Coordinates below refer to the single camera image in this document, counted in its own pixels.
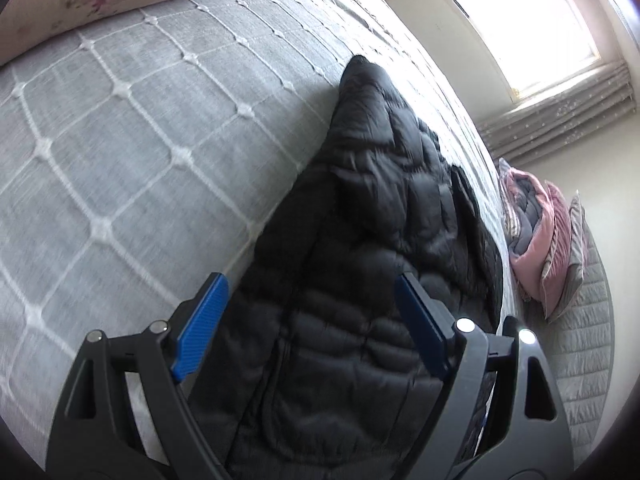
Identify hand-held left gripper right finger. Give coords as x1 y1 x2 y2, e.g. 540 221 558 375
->
395 272 572 480

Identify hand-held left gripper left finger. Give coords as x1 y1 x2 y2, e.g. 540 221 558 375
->
50 272 230 480

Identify black puffer jacket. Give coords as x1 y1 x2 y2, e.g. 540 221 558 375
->
192 55 507 480

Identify pink folded quilt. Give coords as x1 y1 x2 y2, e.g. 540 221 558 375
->
499 157 572 302

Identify pink and grey pillow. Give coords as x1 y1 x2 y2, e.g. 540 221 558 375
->
537 189 589 322

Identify grey quilted headboard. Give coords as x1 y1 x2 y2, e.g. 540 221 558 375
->
544 230 617 443

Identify bed with grey checked cover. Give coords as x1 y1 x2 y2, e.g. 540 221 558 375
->
0 0 617 480

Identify grey patterned curtain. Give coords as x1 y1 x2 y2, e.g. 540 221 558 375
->
475 59 640 162

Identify window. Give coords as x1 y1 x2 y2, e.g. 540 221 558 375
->
432 0 602 105

